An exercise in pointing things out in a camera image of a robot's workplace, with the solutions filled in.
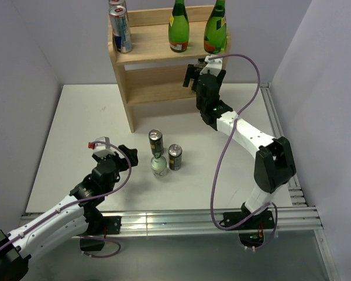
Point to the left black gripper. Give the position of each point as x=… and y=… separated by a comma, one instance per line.
x=123, y=161

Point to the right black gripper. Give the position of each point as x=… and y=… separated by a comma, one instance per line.
x=192, y=73

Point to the black yellow can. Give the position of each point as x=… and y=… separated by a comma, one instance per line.
x=175, y=157
x=156, y=141

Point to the green glass bottle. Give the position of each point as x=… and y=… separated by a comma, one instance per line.
x=215, y=35
x=178, y=28

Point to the clear glass bottle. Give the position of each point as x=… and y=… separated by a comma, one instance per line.
x=159, y=165
x=201, y=63

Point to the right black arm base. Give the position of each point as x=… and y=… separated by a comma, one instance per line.
x=254, y=232

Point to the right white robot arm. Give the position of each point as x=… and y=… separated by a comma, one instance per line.
x=274, y=163

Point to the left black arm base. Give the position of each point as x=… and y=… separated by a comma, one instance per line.
x=96, y=237

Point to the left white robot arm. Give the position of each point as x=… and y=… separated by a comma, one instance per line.
x=75, y=214

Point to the wooden three-tier shelf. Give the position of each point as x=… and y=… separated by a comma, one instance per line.
x=152, y=72

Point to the front silver blue can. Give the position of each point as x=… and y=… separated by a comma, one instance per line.
x=120, y=28

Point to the silver blue can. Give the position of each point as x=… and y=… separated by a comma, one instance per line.
x=117, y=3
x=120, y=28

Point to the rear silver blue can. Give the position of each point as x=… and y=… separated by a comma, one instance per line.
x=117, y=3

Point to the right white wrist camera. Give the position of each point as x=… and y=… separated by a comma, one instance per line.
x=213, y=65

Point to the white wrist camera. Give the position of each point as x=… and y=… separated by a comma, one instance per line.
x=213, y=65
x=100, y=148

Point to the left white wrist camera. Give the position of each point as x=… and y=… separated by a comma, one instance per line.
x=100, y=148

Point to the aluminium side rail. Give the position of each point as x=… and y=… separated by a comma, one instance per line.
x=296, y=192

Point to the aluminium front rail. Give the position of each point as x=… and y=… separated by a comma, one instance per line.
x=198, y=222

